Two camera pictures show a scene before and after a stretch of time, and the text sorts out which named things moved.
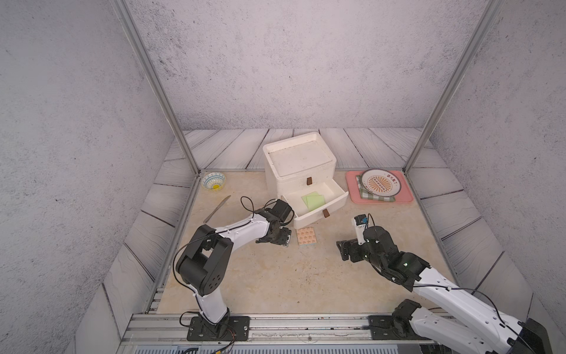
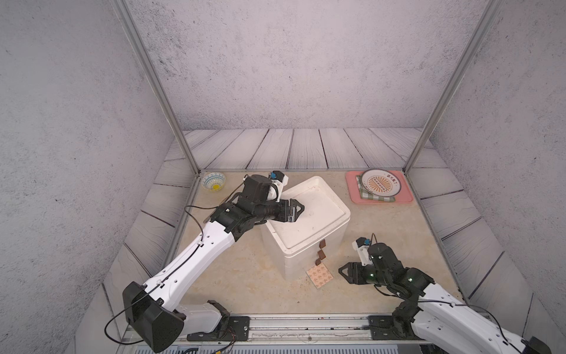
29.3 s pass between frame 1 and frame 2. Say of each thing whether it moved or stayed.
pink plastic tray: stayed
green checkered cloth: stayed
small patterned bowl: stayed
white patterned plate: stayed
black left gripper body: moved
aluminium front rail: stayed
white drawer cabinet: moved
